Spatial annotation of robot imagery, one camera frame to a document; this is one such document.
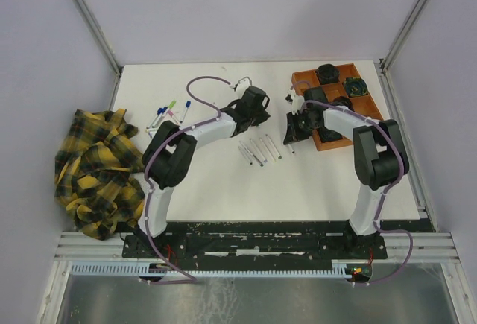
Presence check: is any green blue rolled sock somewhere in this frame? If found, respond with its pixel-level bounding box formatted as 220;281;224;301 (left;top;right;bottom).
344;77;369;98

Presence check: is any aluminium frame post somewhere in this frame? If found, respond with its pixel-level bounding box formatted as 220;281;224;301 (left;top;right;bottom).
379;0;430;74
72;0;122;74

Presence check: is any right aluminium frame post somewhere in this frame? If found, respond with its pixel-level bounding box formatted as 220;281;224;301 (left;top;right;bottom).
379;0;430;74

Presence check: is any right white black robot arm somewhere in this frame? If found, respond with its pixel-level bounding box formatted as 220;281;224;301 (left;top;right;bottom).
283;86;409;258

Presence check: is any pastel purple highlighter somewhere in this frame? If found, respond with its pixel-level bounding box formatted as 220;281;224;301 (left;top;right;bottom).
250;139;268;164

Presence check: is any yellow plaid cloth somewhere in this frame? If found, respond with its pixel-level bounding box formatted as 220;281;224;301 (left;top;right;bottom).
54;109;145;241

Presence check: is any orange compartment tray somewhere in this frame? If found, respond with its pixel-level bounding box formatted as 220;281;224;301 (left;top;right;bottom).
291;63;383;151

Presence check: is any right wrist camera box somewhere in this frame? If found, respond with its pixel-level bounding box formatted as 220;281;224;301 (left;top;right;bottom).
285;89;305;115

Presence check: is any left aluminium frame post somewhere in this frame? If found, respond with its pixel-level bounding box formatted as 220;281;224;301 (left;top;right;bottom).
72;0;122;74

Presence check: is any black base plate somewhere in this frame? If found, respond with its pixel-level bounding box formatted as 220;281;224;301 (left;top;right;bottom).
122;220;388;265

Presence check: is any black marker pen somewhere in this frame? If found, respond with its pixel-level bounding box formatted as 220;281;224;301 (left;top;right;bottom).
238;146;253;165

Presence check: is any black rolled sock top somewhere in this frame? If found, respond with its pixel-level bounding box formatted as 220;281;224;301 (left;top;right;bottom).
315;63;340;85

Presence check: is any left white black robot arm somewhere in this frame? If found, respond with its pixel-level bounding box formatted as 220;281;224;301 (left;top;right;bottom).
138;86;270;257

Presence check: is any white cable duct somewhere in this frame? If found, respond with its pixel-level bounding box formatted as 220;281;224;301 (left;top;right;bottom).
70;261;351;279

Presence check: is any black orange rolled sock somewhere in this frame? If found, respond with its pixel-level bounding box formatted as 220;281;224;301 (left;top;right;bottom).
333;96;354;111

